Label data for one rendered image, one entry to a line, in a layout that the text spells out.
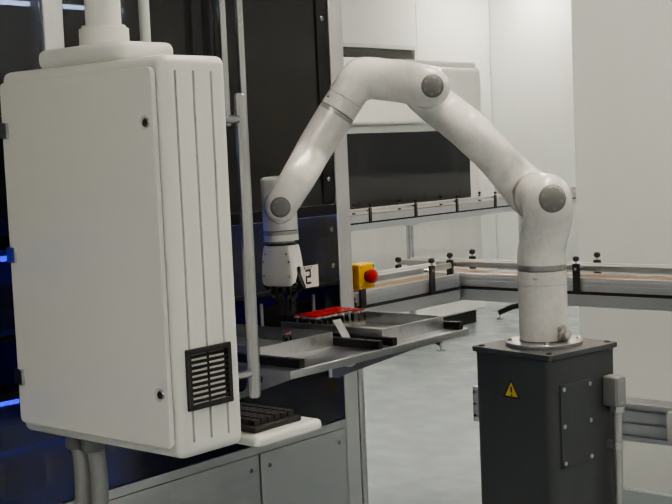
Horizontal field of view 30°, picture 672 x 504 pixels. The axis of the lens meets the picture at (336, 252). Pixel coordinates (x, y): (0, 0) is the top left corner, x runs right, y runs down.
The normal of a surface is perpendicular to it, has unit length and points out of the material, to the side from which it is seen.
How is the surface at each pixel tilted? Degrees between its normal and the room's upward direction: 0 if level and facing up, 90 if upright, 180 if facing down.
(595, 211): 90
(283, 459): 90
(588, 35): 90
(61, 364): 90
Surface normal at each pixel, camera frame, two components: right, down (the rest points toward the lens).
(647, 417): -0.65, 0.09
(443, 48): 0.76, 0.02
